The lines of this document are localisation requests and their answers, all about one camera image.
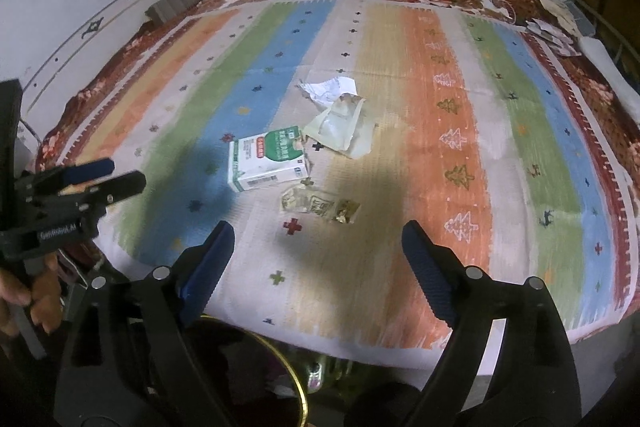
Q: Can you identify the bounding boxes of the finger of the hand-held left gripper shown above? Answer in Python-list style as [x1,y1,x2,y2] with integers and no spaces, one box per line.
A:
[60,158,115,185]
[82,171,147,208]

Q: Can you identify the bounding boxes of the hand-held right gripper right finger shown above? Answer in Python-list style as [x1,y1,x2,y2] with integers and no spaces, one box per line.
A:
[401,220,583,427]

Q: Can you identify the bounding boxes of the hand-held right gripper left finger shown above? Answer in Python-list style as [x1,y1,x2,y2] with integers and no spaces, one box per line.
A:
[52,221,236,427]

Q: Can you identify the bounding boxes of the dark bucket with gold rim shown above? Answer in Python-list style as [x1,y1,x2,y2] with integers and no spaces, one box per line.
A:
[165,314,309,427]

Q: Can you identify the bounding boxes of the white green medicine box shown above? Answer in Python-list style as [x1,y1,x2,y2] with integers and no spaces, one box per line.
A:
[228,125,313,192]

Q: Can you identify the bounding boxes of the clear crinkled wrapper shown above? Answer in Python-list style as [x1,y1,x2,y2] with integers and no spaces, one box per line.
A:
[280,185,361,225]

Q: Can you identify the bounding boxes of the beige plastic wrapper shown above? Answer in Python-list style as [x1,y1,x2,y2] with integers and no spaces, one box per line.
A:
[302,94,378,160]

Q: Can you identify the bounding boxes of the white paper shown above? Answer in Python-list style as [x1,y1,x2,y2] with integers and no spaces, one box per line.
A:
[299,77,358,105]

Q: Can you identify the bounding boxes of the person's left hand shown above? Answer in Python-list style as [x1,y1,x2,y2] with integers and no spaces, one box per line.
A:
[0,254,63,338]

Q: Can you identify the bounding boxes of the striped woven mat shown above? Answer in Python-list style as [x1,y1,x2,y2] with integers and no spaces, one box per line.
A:
[67,0,638,370]

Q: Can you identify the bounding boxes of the pile of paper packets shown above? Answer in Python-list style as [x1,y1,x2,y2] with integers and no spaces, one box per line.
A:
[525,18,583,58]

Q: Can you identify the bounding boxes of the white rolled pillow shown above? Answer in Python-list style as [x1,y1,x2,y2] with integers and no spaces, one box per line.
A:
[580,36,640,118]

